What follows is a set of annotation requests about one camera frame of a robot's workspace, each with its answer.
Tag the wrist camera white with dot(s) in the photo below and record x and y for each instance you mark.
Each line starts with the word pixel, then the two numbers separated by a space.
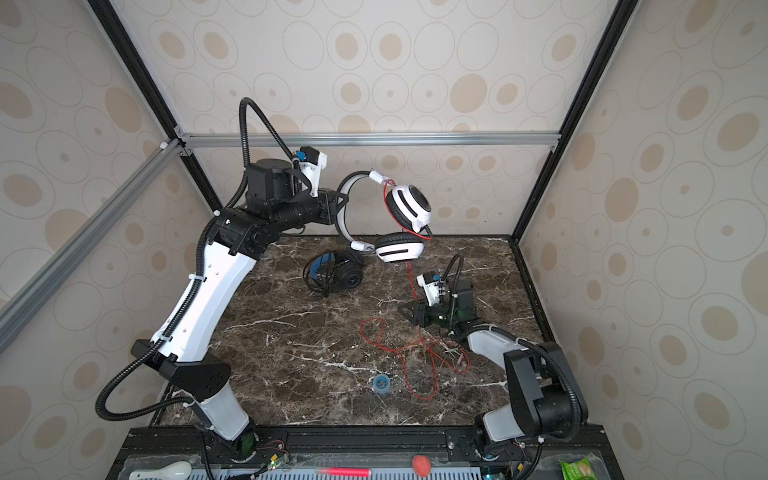
pixel 434 286
pixel 311 163

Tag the green snack packet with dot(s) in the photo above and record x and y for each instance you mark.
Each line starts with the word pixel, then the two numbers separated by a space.
pixel 578 470

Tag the horizontal aluminium rail back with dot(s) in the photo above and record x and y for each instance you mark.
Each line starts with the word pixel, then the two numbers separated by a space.
pixel 293 141

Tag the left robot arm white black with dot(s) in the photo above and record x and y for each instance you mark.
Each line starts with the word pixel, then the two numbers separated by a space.
pixel 279 191

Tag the pink red pen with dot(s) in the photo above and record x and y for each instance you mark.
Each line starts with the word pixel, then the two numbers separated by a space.
pixel 344 472

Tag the blue tape roll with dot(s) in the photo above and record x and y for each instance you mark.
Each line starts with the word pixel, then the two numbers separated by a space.
pixel 381 384

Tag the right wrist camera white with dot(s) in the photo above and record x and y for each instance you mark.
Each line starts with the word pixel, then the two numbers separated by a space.
pixel 434 286

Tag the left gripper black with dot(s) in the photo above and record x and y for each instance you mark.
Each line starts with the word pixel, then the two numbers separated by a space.
pixel 329 210

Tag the black headphones blue headband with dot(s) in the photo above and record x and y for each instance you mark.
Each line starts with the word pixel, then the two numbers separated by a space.
pixel 333 271

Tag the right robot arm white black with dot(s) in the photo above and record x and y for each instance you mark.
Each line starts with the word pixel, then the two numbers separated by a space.
pixel 544 398

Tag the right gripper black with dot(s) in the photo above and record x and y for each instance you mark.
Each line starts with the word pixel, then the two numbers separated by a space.
pixel 424 313

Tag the diagonal aluminium rail left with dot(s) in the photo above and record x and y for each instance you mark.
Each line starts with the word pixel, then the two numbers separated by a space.
pixel 21 309

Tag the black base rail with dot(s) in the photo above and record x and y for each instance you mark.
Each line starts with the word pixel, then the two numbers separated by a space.
pixel 295 452

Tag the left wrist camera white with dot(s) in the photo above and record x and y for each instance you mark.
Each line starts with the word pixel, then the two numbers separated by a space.
pixel 311 163

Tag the red ball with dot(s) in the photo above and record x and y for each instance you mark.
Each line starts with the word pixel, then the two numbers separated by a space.
pixel 421 466

